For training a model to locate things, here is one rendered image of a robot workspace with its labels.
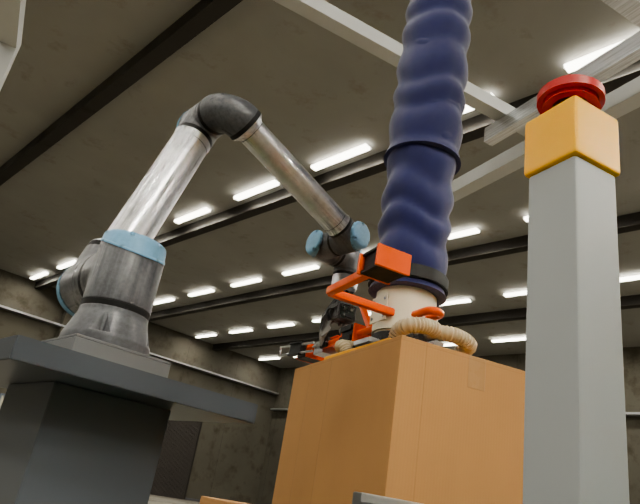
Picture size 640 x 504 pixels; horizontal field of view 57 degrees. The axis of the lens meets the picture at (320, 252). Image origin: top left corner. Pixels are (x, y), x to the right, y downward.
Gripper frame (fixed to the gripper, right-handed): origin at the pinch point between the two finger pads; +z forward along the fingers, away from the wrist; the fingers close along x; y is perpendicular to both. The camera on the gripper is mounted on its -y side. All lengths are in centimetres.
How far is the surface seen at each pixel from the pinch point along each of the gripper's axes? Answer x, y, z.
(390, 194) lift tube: -9, 43, -37
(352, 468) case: -17, 55, 41
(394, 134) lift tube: -10, 42, -59
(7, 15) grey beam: -172, -188, -202
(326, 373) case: -16.6, 33.7, 16.9
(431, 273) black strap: 1, 53, -12
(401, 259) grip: -23, 76, -1
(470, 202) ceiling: 486, -553, -473
